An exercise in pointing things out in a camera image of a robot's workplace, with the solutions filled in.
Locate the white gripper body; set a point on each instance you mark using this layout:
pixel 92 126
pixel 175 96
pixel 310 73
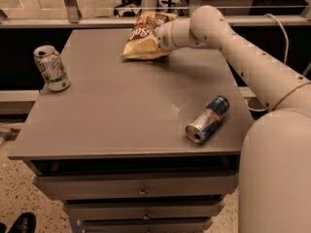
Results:
pixel 163 38

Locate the brown sea salt chip bag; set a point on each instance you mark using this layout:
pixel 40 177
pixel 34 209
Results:
pixel 142 43

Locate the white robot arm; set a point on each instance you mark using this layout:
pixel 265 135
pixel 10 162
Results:
pixel 275 162

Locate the blue silver energy drink can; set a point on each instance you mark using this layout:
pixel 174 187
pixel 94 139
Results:
pixel 208 120

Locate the grey drawer cabinet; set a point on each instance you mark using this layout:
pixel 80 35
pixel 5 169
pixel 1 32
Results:
pixel 113 146

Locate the green white soda can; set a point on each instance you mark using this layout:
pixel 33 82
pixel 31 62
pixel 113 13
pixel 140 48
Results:
pixel 49 63

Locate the metal railing with glass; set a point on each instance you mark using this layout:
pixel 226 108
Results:
pixel 99 13

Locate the black shoe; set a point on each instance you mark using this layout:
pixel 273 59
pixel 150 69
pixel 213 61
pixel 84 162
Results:
pixel 25 223

